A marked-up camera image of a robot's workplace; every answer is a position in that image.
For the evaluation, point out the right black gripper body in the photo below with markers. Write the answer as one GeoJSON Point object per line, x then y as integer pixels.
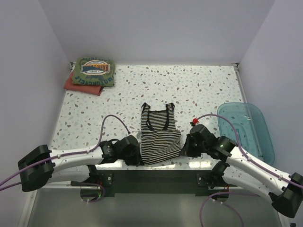
{"type": "Point", "coordinates": [198, 148]}

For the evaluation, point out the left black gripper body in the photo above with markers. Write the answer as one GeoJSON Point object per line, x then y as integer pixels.
{"type": "Point", "coordinates": [131, 158]}

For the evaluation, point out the striped black white tank top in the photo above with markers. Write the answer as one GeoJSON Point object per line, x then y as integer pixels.
{"type": "Point", "coordinates": [160, 139]}

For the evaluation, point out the olive green tank top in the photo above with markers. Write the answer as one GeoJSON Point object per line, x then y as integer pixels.
{"type": "Point", "coordinates": [93, 71]}

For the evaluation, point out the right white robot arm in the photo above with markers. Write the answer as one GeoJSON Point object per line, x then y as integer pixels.
{"type": "Point", "coordinates": [238, 167]}

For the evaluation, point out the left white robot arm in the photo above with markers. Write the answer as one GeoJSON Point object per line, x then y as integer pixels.
{"type": "Point", "coordinates": [43, 165]}

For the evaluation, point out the salmon red folded tank top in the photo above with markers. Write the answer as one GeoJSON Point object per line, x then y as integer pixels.
{"type": "Point", "coordinates": [93, 90]}

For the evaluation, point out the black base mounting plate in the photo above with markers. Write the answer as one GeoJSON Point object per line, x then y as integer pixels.
{"type": "Point", "coordinates": [108, 183]}

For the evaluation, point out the blue translucent plastic bin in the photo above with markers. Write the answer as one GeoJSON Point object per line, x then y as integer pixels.
{"type": "Point", "coordinates": [251, 128]}

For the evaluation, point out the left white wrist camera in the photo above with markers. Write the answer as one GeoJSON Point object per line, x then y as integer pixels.
{"type": "Point", "coordinates": [136, 134]}

